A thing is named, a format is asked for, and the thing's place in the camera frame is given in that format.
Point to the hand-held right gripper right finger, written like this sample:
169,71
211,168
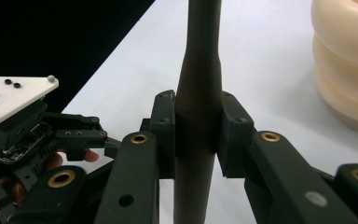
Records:
279,174

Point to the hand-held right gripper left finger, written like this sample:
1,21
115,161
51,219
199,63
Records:
136,174

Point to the dark brown comb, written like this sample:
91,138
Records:
199,109

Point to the cream ribbed container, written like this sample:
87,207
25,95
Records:
345,62

